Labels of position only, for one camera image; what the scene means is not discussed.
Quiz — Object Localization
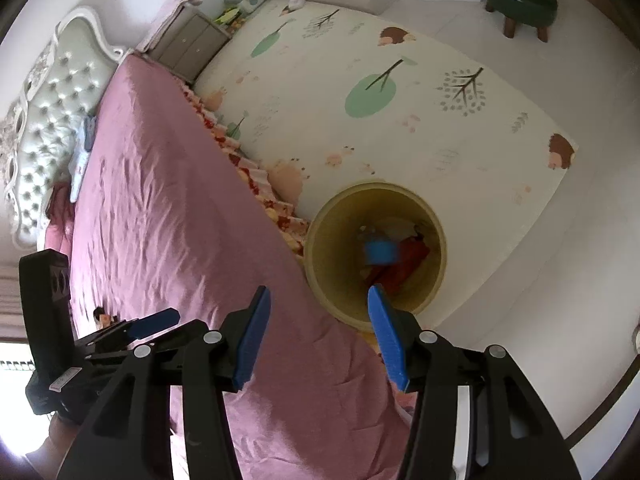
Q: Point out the pink bedspread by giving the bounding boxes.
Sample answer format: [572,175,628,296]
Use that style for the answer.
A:
[45,52,421,480]

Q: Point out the tufted white headboard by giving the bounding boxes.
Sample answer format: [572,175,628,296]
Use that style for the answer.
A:
[0,6,128,251]

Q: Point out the dark pink pillow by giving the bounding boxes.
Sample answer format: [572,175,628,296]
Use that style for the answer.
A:
[47,182,76,248]

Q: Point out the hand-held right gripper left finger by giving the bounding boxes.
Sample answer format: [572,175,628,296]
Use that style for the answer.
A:
[56,286,272,480]

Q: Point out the grey nightstand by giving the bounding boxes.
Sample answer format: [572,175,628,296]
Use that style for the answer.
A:
[145,2,233,83]

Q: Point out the white flat packet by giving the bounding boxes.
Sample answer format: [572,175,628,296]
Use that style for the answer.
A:
[67,150,91,203]

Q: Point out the floral bed skirt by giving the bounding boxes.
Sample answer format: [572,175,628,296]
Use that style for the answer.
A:
[177,80,381,356]

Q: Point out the printed play mat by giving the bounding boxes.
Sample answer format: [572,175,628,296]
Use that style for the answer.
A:
[192,0,581,333]

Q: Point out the pink folded cloth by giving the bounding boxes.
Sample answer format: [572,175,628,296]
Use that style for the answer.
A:
[135,0,201,53]

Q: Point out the clothes inside basket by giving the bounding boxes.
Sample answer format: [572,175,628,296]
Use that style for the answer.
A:
[367,237,431,293]

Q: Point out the blue box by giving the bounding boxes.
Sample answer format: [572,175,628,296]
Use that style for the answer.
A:
[364,240,398,266]

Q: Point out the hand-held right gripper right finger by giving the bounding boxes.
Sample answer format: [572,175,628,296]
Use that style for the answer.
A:
[367,284,583,480]

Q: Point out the yellow round bin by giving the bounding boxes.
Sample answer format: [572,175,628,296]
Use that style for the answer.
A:
[305,182,447,333]

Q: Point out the person's left forearm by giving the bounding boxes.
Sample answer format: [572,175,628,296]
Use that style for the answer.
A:
[27,410,88,468]

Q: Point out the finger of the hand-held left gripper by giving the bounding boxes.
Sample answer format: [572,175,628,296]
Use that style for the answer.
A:
[127,309,181,340]
[75,319,140,348]

